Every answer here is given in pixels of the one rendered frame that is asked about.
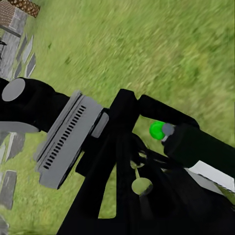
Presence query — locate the pesticide atomizer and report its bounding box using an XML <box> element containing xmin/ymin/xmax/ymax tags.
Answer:
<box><xmin>149</xmin><ymin>121</ymin><xmax>235</xmax><ymax>195</ymax></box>

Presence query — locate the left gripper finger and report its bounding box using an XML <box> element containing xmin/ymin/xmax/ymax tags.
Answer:
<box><xmin>149</xmin><ymin>149</ymin><xmax>185</xmax><ymax>171</ymax></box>
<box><xmin>84</xmin><ymin>94</ymin><xmax>200</xmax><ymax>147</ymax></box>

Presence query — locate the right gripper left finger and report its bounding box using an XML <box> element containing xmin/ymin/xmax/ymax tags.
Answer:
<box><xmin>57</xmin><ymin>130</ymin><xmax>130</xmax><ymax>235</ymax></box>

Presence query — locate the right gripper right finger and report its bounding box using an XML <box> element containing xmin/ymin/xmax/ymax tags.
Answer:
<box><xmin>123</xmin><ymin>131</ymin><xmax>206</xmax><ymax>235</ymax></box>

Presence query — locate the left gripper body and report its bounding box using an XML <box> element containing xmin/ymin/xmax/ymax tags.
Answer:
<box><xmin>75</xmin><ymin>89</ymin><xmax>140</xmax><ymax>178</ymax></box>

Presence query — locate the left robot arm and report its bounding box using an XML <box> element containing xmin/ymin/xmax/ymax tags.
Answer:
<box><xmin>0</xmin><ymin>77</ymin><xmax>200</xmax><ymax>189</ymax></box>

